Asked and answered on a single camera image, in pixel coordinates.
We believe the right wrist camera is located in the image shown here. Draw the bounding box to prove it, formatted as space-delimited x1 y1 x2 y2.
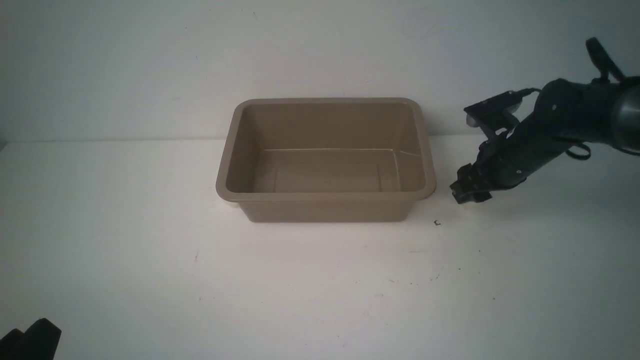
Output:
463 91 523 141

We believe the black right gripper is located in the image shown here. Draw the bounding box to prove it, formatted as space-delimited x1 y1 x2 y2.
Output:
450 117 551 205

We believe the tan plastic bin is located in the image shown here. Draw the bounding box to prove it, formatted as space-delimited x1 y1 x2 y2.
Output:
215 97 437 223

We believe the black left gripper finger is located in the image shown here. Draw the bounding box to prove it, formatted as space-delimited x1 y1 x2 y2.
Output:
20 317 62 360
0 328 25 360

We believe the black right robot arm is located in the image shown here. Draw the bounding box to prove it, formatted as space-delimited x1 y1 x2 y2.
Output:
450 77 640 204

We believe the black right camera cable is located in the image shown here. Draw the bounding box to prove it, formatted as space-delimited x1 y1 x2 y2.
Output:
515 37 628 161

